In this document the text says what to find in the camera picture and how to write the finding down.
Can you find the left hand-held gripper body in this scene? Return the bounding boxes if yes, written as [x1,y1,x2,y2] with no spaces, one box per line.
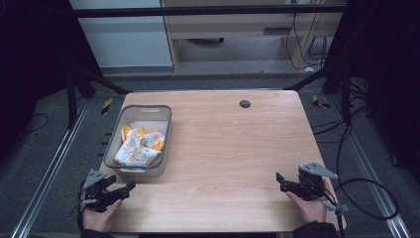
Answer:
[80,169,117,213]

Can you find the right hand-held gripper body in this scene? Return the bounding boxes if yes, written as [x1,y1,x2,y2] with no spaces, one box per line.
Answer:
[297,161,340,202]

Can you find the person's left hand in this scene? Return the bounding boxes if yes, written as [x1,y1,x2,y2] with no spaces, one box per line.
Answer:
[81,197,124,233]

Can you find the person's right hand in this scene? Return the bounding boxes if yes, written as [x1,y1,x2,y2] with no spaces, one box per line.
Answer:
[285,190,329,225]

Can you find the gray plastic bin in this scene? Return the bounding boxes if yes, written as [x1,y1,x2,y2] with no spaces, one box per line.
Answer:
[102,104,173,179]

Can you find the white orange patterned cloth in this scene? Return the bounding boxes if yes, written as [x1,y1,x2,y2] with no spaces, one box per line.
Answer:
[113,124,165,168]

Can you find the yellow black tape piece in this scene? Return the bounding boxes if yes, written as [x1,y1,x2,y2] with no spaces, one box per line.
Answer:
[311,94,331,110]
[100,97,114,116]

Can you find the white cabinet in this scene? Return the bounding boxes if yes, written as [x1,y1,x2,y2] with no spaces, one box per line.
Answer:
[68,0,174,69]

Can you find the light wooden desk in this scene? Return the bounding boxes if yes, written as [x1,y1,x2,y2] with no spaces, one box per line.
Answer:
[159,0,349,73]

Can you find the aluminium floor rail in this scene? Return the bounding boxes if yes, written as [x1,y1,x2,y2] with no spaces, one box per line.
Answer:
[9,98,91,238]
[326,93,413,238]

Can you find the black floor cable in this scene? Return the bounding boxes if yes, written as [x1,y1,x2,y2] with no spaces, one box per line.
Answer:
[310,93,372,145]
[22,112,50,135]

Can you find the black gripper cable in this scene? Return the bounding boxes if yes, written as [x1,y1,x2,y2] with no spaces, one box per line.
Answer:
[325,122,400,222]

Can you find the black frame strut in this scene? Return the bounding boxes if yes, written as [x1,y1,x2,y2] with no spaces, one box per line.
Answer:
[284,62,354,126]
[64,62,133,131]

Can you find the black hanging cables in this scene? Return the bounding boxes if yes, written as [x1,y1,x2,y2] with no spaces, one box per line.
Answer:
[284,12,329,71]

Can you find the black horizontal frame bar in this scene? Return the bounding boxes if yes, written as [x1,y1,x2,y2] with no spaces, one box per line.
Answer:
[71,4,349,19]

